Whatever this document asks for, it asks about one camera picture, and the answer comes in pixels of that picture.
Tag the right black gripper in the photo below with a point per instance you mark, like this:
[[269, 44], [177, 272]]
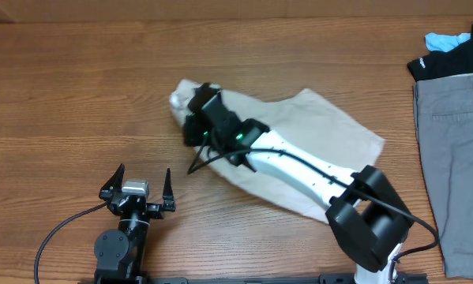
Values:
[[200, 101]]

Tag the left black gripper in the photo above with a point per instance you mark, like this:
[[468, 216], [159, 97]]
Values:
[[156, 211]]

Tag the beige shorts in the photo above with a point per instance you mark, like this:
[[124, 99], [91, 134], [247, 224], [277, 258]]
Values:
[[310, 122]]

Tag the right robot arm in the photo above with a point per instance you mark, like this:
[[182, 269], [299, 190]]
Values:
[[366, 215]]

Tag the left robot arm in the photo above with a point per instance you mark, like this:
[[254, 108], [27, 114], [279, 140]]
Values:
[[120, 252]]

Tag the light blue garment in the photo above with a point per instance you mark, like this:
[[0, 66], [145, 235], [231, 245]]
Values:
[[445, 43]]

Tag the grey shorts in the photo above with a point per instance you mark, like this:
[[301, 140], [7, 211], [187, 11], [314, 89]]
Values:
[[443, 110]]

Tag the black garment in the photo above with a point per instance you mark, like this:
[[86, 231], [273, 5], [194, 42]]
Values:
[[439, 63]]

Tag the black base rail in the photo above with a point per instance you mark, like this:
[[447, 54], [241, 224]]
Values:
[[321, 279]]

